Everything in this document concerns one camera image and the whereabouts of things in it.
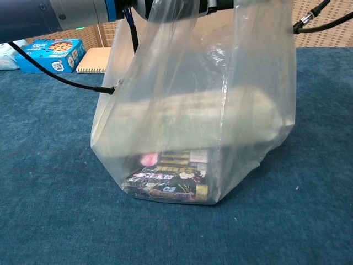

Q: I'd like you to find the black gold-print snack packet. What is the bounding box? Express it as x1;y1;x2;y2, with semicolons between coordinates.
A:
156;149;209;172

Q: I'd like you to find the clear plastic bag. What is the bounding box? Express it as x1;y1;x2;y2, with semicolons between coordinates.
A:
90;0;297;206

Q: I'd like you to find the light blue wet wipes pack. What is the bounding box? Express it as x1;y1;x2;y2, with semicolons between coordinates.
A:
0;39;29;71

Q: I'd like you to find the blue carpet table mat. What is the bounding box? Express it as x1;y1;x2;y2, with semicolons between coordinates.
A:
0;46;353;265

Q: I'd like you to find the woven bamboo folding screen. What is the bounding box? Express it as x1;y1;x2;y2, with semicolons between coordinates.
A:
25;0;353;50

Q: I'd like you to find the orange spiral notebook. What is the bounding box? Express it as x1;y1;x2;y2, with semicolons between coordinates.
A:
76;47;112;74

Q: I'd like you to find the black pink-print snack packet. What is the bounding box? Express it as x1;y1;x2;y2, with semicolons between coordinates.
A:
122;165;210;204

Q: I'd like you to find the blue cookie box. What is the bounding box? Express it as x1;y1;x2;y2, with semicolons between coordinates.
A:
14;38;87;74

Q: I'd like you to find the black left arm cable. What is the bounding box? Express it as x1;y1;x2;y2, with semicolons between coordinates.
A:
7;41;122;96

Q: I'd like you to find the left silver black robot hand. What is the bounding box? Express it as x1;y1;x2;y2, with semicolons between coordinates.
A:
136;0;236;23

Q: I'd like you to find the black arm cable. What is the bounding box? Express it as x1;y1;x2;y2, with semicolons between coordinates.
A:
292;0;353;35
7;41;122;96

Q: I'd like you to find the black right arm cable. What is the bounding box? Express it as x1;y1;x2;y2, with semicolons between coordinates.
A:
292;0;353;35

